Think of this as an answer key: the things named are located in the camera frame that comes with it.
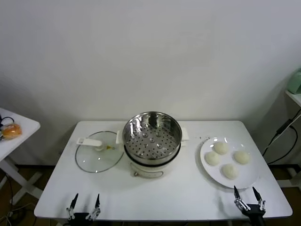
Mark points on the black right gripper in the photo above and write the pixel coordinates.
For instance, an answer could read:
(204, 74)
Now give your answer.
(255, 210)

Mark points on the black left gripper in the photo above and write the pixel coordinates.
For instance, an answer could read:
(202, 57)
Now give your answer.
(80, 219)

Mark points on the white steamed baozi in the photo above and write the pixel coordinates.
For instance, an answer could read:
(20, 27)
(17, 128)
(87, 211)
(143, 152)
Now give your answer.
(241, 157)
(230, 171)
(212, 158)
(221, 147)

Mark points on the stainless steel steamer basket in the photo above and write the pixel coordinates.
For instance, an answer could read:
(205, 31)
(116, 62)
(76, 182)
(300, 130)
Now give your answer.
(131, 127)

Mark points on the white round plate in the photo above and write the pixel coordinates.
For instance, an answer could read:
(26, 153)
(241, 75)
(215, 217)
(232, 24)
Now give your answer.
(245, 176)

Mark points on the white electric cooker pot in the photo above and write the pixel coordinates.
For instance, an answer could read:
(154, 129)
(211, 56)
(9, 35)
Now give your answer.
(145, 171)

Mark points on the white side table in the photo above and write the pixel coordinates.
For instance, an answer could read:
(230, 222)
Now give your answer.
(26, 122)

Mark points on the orange bun in plastic bag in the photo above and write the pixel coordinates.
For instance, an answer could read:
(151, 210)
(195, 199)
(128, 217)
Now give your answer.
(11, 131)

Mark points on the white shelf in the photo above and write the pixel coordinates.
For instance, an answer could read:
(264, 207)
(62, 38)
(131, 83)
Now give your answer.
(294, 95)

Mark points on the mint green appliance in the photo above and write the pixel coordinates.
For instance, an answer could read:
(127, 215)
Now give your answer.
(295, 81)

